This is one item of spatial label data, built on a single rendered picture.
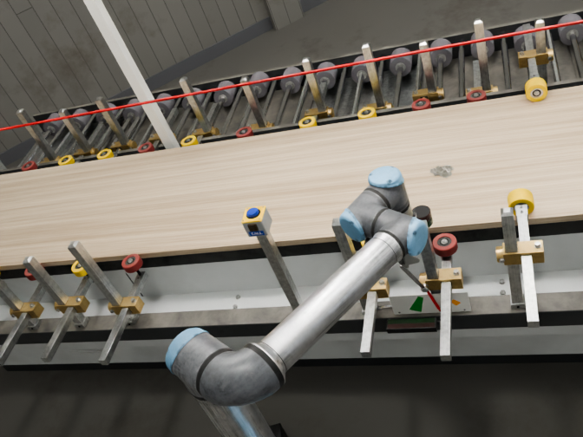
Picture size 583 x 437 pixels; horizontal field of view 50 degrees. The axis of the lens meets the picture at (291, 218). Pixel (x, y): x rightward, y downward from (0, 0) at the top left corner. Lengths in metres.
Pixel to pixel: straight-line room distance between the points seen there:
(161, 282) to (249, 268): 0.43
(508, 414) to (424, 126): 1.22
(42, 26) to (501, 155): 4.19
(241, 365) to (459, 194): 1.24
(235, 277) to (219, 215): 0.27
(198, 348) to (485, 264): 1.28
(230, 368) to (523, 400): 1.72
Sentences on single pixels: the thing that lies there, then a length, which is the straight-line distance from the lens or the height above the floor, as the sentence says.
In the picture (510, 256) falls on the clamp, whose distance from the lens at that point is 2.00.
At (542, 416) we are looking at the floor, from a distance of 2.79.
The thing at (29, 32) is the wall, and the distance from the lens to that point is 5.73.
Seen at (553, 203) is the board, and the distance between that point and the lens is 2.24.
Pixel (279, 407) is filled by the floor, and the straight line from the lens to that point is 3.02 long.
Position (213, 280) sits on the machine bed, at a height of 0.69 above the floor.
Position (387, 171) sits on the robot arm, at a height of 1.38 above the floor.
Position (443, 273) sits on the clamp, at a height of 0.87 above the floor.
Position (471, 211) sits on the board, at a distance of 2.24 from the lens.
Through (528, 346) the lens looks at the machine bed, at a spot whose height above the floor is 0.16.
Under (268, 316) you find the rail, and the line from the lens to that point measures 2.40.
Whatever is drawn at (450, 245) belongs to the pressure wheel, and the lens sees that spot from 2.13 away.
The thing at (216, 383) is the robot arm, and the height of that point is 1.43.
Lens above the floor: 2.44
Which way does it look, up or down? 40 degrees down
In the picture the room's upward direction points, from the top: 23 degrees counter-clockwise
